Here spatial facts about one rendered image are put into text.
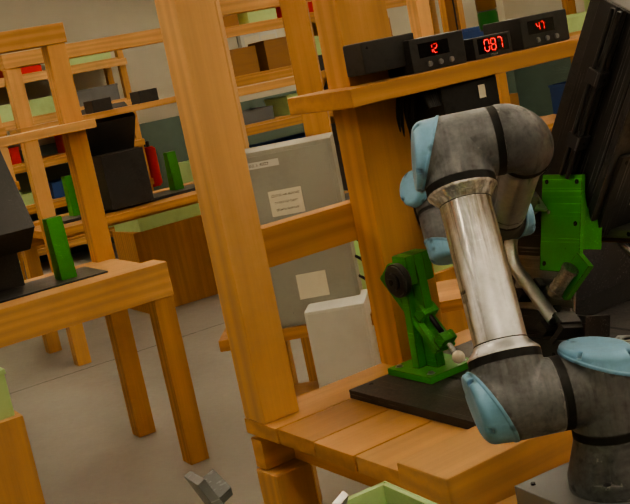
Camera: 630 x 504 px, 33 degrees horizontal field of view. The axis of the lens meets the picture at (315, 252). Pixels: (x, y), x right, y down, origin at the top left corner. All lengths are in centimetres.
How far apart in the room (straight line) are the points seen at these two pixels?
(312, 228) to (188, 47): 52
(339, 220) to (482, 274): 85
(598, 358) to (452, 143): 41
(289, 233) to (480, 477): 80
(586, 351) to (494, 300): 16
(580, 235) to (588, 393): 73
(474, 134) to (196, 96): 69
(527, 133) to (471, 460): 56
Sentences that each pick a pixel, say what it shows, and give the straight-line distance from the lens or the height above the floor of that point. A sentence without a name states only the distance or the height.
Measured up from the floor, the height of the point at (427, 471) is 90.
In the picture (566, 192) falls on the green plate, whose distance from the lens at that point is 236.
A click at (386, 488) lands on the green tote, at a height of 96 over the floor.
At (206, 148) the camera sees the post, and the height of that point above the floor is 148.
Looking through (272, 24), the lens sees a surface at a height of 196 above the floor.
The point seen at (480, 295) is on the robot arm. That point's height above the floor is 121.
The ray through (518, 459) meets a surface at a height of 87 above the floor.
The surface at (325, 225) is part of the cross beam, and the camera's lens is 246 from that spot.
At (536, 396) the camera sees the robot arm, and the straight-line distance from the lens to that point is 164.
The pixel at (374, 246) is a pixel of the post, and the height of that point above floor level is 117.
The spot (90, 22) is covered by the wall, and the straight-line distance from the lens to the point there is 1251.
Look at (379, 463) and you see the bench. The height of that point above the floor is 88.
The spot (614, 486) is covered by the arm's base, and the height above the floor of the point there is 91.
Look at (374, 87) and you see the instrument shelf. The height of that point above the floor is 153.
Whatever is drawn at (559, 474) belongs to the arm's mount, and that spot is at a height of 88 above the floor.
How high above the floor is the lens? 162
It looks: 10 degrees down
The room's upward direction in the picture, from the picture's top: 11 degrees counter-clockwise
